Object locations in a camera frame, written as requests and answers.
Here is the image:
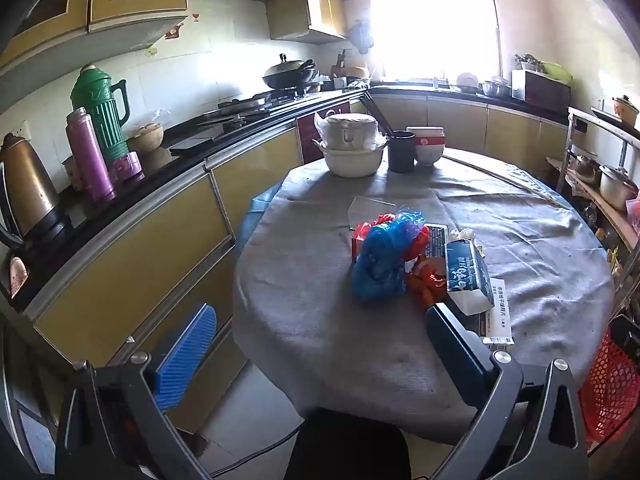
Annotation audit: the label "green plastic basin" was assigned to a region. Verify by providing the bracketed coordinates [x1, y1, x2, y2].
[542, 61, 573, 85]

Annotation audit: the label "blue table underlay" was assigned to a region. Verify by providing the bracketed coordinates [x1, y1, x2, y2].
[240, 182, 282, 241]

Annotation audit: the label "metal electric kettle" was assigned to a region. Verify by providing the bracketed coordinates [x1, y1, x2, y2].
[0, 132, 68, 251]

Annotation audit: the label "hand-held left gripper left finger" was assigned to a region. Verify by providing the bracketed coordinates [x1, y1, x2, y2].
[54, 302, 219, 480]

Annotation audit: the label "pink cup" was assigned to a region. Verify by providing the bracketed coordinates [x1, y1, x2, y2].
[111, 151, 146, 182]

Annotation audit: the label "kitchen window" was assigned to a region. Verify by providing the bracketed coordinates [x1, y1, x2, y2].
[367, 0, 503, 83]

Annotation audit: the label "white lidded pot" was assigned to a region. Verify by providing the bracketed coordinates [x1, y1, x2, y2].
[314, 113, 390, 151]

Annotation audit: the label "red plastic basket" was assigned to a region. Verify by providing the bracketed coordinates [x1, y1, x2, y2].
[580, 327, 640, 443]

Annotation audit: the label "enamel pot with lid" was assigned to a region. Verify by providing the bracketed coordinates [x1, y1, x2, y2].
[612, 95, 640, 123]

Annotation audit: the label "thin black cable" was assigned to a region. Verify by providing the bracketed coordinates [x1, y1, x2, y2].
[214, 425, 302, 476]

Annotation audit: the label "steel bowls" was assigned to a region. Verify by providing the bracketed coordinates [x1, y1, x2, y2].
[480, 77, 512, 98]

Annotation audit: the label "brown bowl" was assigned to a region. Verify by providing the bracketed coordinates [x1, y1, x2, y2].
[127, 123, 165, 153]

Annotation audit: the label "pink thermos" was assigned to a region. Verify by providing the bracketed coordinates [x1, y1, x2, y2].
[66, 107, 118, 204]

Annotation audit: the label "small steel pot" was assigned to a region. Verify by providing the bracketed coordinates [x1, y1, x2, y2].
[575, 154, 601, 183]

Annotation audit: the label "white printed carton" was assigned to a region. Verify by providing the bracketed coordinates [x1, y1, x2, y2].
[480, 276, 515, 352]

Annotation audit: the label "red plastic wrapper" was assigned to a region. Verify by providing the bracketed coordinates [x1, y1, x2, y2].
[404, 260, 448, 309]

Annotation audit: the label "metal storage rack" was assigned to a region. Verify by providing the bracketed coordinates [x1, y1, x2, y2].
[547, 106, 640, 311]

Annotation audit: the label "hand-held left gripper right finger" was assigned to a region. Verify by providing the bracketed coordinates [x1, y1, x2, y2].
[425, 301, 590, 480]

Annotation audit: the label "black cup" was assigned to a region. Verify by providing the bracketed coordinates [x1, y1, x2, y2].
[387, 131, 417, 173]

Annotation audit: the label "green thermos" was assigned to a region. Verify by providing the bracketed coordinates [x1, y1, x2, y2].
[70, 64, 132, 163]

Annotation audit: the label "clear plastic packaging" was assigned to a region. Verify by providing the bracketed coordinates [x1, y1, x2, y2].
[347, 196, 398, 231]

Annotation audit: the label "microwave oven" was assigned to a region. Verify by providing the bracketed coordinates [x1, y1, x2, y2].
[511, 69, 572, 111]

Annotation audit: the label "blue plastic bag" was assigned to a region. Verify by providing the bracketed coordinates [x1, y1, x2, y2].
[352, 208, 426, 301]

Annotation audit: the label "red white medicine box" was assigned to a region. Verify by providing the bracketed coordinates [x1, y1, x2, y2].
[350, 222, 447, 263]

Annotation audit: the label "grey tablecloth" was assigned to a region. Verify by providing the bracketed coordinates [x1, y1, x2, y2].
[232, 147, 616, 446]

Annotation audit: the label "yellow base cabinets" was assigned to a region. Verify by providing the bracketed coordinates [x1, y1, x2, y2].
[30, 90, 571, 361]

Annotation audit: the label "dark cloth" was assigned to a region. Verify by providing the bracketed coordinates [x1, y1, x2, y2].
[290, 407, 412, 480]

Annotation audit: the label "gas stove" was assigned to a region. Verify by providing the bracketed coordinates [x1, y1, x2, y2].
[197, 91, 306, 126]

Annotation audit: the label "knife block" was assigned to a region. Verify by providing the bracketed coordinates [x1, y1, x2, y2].
[330, 50, 353, 78]

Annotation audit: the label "black wok with lid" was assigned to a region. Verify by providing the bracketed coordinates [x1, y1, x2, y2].
[262, 53, 318, 90]

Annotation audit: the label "small yellow wall cabinet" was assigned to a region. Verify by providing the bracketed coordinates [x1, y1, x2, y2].
[265, 0, 348, 43]

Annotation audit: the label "blue white carton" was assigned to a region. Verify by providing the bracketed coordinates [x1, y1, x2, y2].
[444, 239, 493, 316]

